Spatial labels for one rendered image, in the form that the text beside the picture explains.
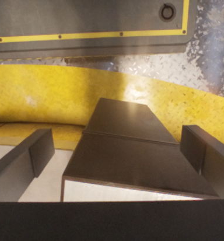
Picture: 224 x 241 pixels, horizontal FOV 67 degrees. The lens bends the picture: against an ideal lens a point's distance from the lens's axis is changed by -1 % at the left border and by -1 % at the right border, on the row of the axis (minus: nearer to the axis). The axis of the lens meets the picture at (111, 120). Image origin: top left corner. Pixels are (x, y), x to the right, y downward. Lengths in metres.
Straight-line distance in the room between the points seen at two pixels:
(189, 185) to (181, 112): 0.73
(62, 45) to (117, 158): 0.38
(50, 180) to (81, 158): 0.49
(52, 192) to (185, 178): 0.56
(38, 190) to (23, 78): 0.51
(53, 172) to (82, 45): 0.41
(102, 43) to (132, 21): 0.09
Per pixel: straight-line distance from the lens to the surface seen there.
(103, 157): 0.18
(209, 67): 0.91
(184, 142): 0.17
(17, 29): 0.55
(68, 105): 0.85
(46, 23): 0.52
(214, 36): 0.92
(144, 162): 0.19
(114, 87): 0.81
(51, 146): 0.17
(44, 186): 0.68
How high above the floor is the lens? 0.80
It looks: 72 degrees down
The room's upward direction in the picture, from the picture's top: 176 degrees counter-clockwise
